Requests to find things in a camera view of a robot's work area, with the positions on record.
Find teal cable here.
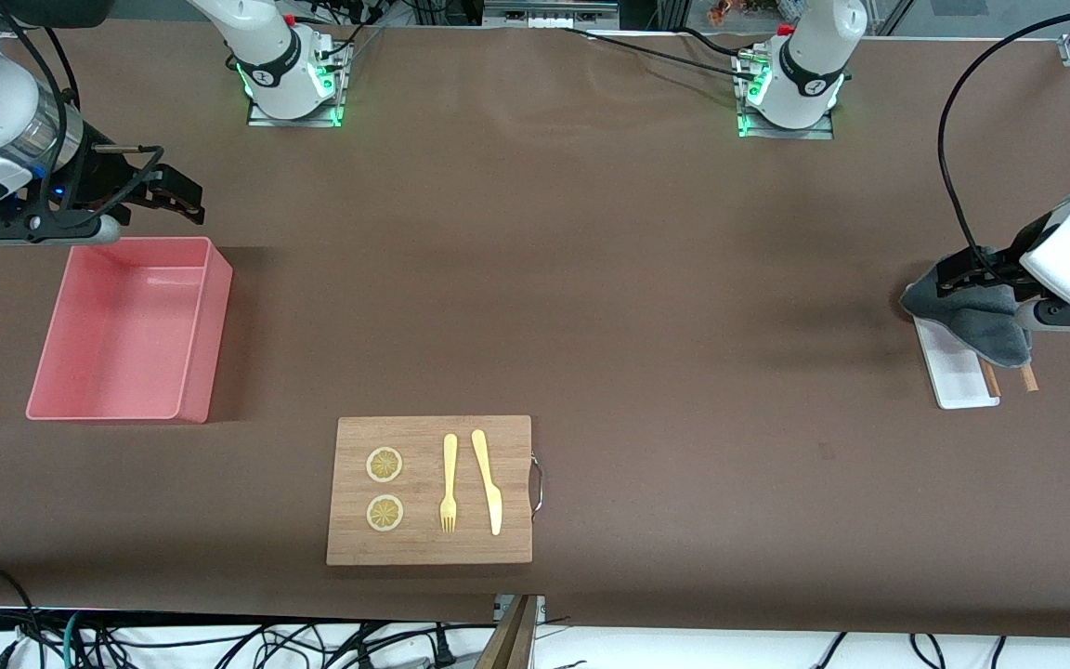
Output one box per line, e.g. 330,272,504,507
59,611,90,669

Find grey cloth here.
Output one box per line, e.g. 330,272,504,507
900,272,1034,369

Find wooden cutting board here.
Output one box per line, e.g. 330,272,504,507
326,415,545,567

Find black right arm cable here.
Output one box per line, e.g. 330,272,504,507
0,9,166,224

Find grey metal equipment box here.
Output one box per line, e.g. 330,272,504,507
482,0,621,29

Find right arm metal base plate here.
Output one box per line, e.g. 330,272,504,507
247,42,343,128

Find pink plastic bin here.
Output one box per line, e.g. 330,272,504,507
26,237,234,425

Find black plug with cable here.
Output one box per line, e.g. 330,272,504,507
424,623,458,666

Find yellow plastic fork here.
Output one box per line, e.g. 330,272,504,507
439,434,459,534

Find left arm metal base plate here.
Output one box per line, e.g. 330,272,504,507
737,51,835,140

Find black cable across table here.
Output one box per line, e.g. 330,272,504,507
561,26,763,85

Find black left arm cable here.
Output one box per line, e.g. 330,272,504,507
937,5,1070,284

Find wooden stand piece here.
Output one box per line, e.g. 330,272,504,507
475,595,541,669

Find metal clamp bracket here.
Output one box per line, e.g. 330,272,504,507
495,595,547,625

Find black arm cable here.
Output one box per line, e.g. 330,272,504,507
937,5,1070,284
0,9,166,224

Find yellow plastic knife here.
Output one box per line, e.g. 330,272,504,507
471,429,503,537

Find white rectangular tray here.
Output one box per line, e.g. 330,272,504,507
911,316,1001,411

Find brown table cover sheet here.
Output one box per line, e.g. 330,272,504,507
0,23,1070,642

